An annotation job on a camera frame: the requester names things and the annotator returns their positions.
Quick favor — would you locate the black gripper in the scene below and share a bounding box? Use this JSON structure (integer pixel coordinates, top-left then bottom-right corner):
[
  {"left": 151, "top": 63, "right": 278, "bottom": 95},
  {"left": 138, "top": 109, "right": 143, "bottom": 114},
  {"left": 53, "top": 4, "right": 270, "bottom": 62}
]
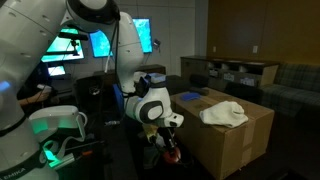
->
[{"left": 143, "top": 124, "right": 176, "bottom": 153}]

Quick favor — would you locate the red plush ball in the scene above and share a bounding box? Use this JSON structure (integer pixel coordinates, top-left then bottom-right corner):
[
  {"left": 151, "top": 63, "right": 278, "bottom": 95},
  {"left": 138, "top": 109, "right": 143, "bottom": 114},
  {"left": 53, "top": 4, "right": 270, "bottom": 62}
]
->
[{"left": 163, "top": 147, "right": 181, "bottom": 164}]

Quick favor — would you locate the blue sponge cloth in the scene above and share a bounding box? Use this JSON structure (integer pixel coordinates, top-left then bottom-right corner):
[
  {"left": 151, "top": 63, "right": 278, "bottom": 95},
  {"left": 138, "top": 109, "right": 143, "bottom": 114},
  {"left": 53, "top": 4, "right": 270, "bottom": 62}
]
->
[{"left": 180, "top": 92, "right": 200, "bottom": 101}]

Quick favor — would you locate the white cloth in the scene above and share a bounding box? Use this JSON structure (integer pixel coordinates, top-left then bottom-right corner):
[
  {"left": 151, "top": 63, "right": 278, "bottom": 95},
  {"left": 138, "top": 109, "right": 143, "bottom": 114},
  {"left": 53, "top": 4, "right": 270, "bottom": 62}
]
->
[{"left": 199, "top": 101, "right": 249, "bottom": 128}]

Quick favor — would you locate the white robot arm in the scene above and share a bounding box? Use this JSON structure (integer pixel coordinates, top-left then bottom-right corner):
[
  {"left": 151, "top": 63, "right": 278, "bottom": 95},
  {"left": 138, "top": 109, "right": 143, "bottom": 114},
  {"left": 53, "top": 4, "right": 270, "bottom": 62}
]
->
[{"left": 0, "top": 0, "right": 184, "bottom": 180}]

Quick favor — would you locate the cardboard box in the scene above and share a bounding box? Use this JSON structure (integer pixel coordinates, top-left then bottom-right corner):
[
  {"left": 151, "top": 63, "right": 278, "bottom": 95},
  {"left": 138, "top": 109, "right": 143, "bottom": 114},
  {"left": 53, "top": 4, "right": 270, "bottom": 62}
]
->
[{"left": 171, "top": 89, "right": 275, "bottom": 180}]

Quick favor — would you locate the dark eraser block on box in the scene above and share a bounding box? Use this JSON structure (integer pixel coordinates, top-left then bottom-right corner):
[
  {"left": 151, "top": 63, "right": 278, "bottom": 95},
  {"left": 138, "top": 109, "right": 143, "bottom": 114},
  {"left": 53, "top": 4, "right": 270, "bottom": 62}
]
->
[{"left": 189, "top": 87, "right": 209, "bottom": 96}]

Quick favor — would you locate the wooden sideboard cabinet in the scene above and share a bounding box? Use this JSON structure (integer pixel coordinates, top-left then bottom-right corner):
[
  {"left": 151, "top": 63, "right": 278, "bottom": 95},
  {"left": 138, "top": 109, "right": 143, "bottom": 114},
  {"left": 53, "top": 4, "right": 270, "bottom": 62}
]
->
[{"left": 181, "top": 55, "right": 280, "bottom": 88}]

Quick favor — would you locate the white VR headset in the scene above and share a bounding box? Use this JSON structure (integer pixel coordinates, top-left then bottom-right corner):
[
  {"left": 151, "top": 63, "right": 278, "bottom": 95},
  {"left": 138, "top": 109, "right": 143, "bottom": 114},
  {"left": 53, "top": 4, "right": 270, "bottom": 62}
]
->
[{"left": 29, "top": 105, "right": 88, "bottom": 142}]

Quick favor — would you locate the green plaid sofa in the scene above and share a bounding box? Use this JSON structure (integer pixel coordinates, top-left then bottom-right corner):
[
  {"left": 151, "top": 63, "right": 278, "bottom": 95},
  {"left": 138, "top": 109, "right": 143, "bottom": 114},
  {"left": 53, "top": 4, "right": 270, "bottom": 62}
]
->
[{"left": 261, "top": 63, "right": 320, "bottom": 117}]

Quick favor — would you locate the wall monitor screen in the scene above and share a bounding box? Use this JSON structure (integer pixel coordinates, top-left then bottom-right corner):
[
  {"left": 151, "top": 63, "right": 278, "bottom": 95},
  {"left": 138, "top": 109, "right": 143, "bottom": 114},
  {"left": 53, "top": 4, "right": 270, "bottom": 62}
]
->
[{"left": 133, "top": 18, "right": 152, "bottom": 53}]

